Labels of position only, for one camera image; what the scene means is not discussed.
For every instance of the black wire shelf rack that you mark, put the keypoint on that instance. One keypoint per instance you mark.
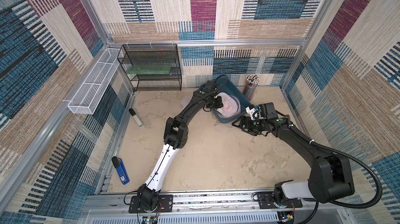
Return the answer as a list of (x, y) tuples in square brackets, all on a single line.
[(137, 54)]

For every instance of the white marker black cap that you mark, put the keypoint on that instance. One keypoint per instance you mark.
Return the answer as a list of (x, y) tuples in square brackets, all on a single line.
[(135, 117)]

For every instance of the blue handheld device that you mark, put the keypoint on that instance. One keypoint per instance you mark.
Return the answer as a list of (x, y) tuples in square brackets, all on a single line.
[(120, 169)]

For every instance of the white butterfly coaster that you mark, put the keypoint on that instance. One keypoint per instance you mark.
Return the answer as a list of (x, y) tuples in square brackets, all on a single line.
[(185, 101)]

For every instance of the pink kitty coaster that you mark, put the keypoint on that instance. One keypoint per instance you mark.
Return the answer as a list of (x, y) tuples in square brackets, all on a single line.
[(232, 106)]

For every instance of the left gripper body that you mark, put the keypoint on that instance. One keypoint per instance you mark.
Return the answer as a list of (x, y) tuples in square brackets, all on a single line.
[(217, 103)]

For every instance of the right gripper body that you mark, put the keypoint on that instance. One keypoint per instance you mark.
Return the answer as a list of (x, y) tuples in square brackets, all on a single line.
[(244, 124)]

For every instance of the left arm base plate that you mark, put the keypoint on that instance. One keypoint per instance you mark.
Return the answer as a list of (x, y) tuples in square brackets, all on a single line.
[(162, 203)]

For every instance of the green board on shelf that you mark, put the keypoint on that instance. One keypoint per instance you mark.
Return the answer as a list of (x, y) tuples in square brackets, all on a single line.
[(145, 69)]

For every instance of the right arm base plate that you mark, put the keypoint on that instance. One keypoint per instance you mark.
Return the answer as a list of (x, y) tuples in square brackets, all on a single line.
[(266, 200)]

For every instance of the teal plastic storage box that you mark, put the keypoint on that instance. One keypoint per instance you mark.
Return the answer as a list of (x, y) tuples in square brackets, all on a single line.
[(231, 89)]

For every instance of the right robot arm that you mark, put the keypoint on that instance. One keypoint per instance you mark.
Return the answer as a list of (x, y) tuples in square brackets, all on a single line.
[(330, 176)]

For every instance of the cup of colored pencils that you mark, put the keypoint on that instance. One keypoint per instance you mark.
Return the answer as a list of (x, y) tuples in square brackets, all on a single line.
[(251, 83)]

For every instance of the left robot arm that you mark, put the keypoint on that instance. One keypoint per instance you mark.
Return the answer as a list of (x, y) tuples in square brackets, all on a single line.
[(175, 138)]

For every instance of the white wire mesh basket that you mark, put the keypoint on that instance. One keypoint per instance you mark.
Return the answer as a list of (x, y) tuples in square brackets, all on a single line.
[(90, 93)]

